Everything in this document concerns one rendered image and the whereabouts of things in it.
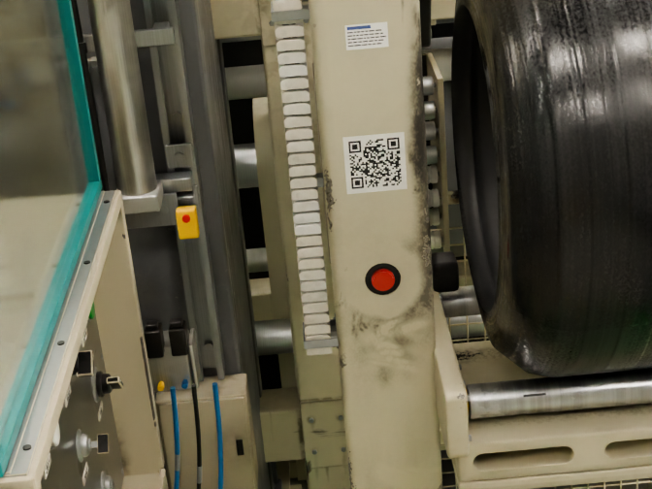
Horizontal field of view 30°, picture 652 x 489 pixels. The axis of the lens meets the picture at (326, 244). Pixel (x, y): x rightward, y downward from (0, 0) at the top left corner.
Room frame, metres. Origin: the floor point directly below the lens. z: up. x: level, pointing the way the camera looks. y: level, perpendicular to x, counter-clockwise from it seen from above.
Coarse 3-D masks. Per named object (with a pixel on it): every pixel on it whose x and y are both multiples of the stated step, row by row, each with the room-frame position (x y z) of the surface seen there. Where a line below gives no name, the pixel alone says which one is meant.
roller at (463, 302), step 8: (464, 288) 1.62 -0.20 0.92; (472, 288) 1.62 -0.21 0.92; (448, 296) 1.61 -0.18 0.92; (456, 296) 1.61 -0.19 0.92; (464, 296) 1.61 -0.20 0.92; (472, 296) 1.61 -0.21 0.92; (448, 304) 1.60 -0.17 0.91; (456, 304) 1.60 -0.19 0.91; (464, 304) 1.60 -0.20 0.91; (472, 304) 1.60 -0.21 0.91; (448, 312) 1.60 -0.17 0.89; (456, 312) 1.60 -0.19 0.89; (464, 312) 1.60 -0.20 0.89; (472, 312) 1.61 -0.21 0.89
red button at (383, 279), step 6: (378, 270) 1.40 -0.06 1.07; (384, 270) 1.40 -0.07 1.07; (372, 276) 1.40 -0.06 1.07; (378, 276) 1.39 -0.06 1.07; (384, 276) 1.39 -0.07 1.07; (390, 276) 1.40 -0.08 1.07; (372, 282) 1.40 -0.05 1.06; (378, 282) 1.39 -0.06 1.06; (384, 282) 1.39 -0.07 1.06; (390, 282) 1.39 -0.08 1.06; (378, 288) 1.39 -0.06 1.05; (384, 288) 1.39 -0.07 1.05
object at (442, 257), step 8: (432, 256) 1.60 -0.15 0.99; (440, 256) 1.59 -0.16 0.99; (448, 256) 1.59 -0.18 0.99; (432, 264) 1.58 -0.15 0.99; (440, 264) 1.57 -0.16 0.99; (448, 264) 1.57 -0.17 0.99; (456, 264) 1.57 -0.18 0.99; (440, 272) 1.57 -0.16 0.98; (448, 272) 1.57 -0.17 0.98; (456, 272) 1.57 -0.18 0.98; (440, 280) 1.57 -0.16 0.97; (448, 280) 1.57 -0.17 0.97; (456, 280) 1.57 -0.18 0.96; (440, 288) 1.57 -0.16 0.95; (448, 288) 1.57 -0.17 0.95; (456, 288) 1.57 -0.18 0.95
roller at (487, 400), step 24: (480, 384) 1.35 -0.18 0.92; (504, 384) 1.34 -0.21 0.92; (528, 384) 1.34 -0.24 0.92; (552, 384) 1.34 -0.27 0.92; (576, 384) 1.33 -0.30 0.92; (600, 384) 1.33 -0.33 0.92; (624, 384) 1.33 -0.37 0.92; (648, 384) 1.33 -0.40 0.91; (480, 408) 1.32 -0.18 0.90; (504, 408) 1.32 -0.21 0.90; (528, 408) 1.32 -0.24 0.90; (552, 408) 1.33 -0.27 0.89; (576, 408) 1.33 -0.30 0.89
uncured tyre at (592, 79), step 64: (512, 0) 1.36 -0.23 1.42; (576, 0) 1.32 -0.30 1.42; (640, 0) 1.32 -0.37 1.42; (512, 64) 1.30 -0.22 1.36; (576, 64) 1.26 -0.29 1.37; (640, 64) 1.26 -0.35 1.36; (512, 128) 1.26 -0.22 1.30; (576, 128) 1.23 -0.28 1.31; (640, 128) 1.22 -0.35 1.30; (512, 192) 1.24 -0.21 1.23; (576, 192) 1.20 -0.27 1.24; (640, 192) 1.20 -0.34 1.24; (512, 256) 1.24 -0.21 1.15; (576, 256) 1.20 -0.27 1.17; (640, 256) 1.20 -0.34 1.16; (512, 320) 1.27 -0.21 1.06; (576, 320) 1.21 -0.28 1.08; (640, 320) 1.22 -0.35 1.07
